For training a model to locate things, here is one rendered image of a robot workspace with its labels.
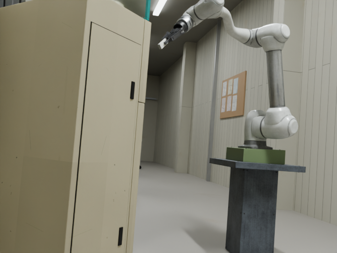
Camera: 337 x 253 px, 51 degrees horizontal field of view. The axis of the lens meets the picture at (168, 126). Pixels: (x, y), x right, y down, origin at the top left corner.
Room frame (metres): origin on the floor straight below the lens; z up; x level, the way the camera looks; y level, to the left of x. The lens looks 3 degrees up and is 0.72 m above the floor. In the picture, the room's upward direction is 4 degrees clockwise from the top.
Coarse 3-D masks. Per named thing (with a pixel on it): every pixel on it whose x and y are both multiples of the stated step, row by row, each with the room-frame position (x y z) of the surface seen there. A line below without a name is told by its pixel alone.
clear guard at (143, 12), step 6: (114, 0) 1.67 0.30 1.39; (120, 0) 1.65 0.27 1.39; (126, 0) 1.63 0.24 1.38; (132, 0) 1.61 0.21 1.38; (138, 0) 1.59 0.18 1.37; (144, 0) 1.57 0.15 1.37; (150, 0) 1.57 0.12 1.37; (126, 6) 1.62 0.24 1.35; (132, 6) 1.60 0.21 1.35; (138, 6) 1.59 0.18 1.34; (144, 6) 1.57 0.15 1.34; (138, 12) 1.58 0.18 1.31; (144, 12) 1.57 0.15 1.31; (144, 18) 1.56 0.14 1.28
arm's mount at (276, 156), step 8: (232, 152) 2.55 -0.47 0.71; (240, 152) 2.42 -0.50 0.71; (248, 152) 2.37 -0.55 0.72; (256, 152) 2.39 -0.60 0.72; (264, 152) 2.40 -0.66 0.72; (272, 152) 2.41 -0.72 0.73; (280, 152) 2.42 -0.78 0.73; (240, 160) 2.41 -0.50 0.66; (248, 160) 2.37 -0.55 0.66; (256, 160) 2.39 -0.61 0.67; (264, 160) 2.40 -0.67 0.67; (272, 160) 2.41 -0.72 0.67; (280, 160) 2.42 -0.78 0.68
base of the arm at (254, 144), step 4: (244, 144) 2.53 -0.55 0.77; (248, 144) 2.49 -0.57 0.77; (252, 144) 2.47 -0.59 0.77; (256, 144) 2.46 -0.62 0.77; (260, 144) 2.46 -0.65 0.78; (264, 144) 2.48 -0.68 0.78; (248, 148) 2.47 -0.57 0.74; (252, 148) 2.42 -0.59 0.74; (256, 148) 2.44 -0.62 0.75; (260, 148) 2.45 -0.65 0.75; (264, 148) 2.47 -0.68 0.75; (268, 148) 2.48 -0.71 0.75; (272, 148) 2.49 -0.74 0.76
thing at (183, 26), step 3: (180, 21) 2.02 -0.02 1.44; (177, 24) 2.01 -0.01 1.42; (180, 24) 2.00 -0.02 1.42; (183, 24) 2.01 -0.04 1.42; (174, 27) 2.04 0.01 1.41; (177, 27) 2.02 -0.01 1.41; (180, 27) 2.01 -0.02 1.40; (183, 27) 2.00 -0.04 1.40; (186, 27) 2.02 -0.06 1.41; (171, 30) 2.04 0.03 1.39; (174, 30) 2.01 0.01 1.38; (177, 30) 1.99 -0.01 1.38; (186, 30) 2.04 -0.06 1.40
